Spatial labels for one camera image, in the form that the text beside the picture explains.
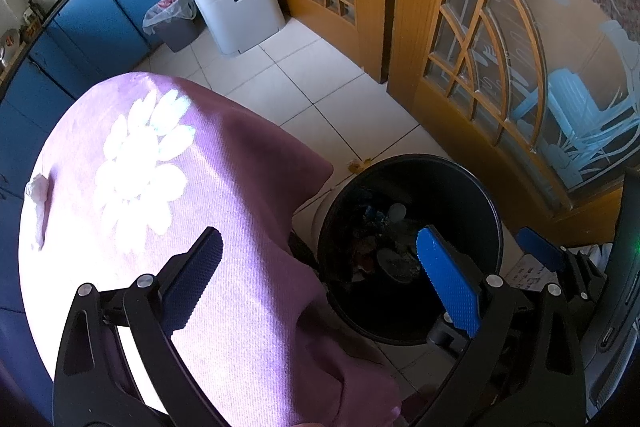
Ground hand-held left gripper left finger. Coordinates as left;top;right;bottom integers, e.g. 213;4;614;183
52;227;224;427

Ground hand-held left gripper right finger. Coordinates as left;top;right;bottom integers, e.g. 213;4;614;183
415;226;587;427

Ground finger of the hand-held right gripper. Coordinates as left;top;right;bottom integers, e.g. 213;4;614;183
516;227;608;305
427;313;468;355

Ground black trash bin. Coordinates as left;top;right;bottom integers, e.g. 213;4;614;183
316;153;503;345

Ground grey trash bin with liner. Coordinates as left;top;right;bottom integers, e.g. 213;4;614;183
142;0;205;52

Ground white printed paper sheet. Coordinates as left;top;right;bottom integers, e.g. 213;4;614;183
502;254;553;293

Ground purple flower-print tablecloth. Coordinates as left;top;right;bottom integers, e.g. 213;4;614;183
19;73;401;427

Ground white crumpled tissue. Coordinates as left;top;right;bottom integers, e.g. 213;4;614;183
25;173;51;252

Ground blue kitchen base cabinets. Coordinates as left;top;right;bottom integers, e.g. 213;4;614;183
0;0;196;313

